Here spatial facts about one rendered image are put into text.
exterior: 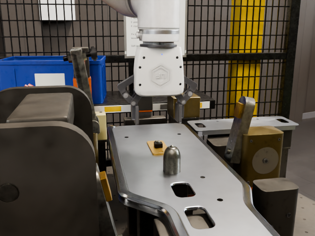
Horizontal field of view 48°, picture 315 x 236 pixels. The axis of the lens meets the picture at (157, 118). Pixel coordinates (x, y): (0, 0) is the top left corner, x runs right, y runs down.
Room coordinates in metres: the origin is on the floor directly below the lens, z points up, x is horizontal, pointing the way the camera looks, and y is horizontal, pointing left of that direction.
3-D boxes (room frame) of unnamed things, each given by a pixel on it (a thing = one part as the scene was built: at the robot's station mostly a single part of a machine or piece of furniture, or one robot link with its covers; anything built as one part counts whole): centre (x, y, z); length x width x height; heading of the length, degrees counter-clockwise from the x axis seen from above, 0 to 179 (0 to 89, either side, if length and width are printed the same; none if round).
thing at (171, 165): (0.60, -0.03, 1.02); 0.03 x 0.03 x 0.07
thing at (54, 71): (1.10, 0.32, 1.09); 0.30 x 0.17 x 0.13; 94
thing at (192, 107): (1.02, -0.08, 0.88); 0.08 x 0.08 x 0.36; 11
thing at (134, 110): (0.71, 0.06, 1.09); 0.03 x 0.03 x 0.07; 11
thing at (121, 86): (0.72, 0.04, 1.14); 0.08 x 0.01 x 0.06; 101
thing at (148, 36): (0.73, 0.00, 1.24); 0.09 x 0.08 x 0.03; 101
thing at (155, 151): (0.72, 0.00, 1.01); 0.08 x 0.04 x 0.01; 11
